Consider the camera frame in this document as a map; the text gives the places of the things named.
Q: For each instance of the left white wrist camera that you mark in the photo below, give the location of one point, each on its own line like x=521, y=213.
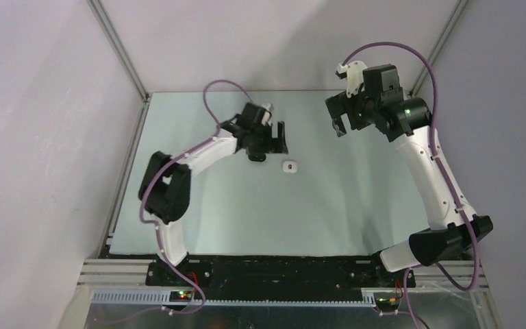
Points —
x=267, y=113

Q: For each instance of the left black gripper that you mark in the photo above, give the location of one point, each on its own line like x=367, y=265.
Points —
x=272, y=144

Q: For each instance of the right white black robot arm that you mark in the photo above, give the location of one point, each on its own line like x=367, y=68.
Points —
x=374, y=97

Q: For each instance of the white earbud charging case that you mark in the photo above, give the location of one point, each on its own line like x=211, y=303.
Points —
x=289, y=166

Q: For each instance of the controller circuit board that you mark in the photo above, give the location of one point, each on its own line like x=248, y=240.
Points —
x=180, y=296
x=387, y=305

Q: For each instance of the left controller circuit board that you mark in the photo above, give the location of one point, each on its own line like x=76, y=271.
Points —
x=180, y=296

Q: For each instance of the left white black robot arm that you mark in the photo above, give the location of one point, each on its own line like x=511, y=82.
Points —
x=166, y=185

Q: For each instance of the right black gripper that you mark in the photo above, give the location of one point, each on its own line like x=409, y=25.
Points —
x=340, y=104

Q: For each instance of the black earbud charging case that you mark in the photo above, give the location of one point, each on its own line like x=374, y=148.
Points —
x=257, y=157

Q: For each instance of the right controller circuit board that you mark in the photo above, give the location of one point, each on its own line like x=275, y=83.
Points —
x=387, y=305

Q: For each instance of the grey slotted cable duct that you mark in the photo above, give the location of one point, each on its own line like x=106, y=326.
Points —
x=167, y=298

